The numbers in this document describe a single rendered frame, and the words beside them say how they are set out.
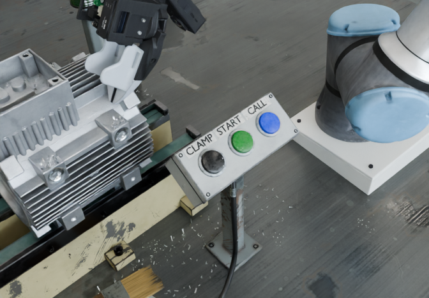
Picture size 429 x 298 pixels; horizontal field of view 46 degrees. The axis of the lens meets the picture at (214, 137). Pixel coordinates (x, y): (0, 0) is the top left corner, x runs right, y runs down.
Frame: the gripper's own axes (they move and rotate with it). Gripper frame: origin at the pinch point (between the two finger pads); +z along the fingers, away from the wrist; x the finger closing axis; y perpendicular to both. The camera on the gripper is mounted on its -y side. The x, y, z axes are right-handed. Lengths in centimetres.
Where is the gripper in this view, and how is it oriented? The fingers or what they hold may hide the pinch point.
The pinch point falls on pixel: (119, 94)
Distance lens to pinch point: 69.9
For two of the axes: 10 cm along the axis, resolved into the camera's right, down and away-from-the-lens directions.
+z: -3.4, 8.6, 3.8
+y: -6.6, 0.7, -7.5
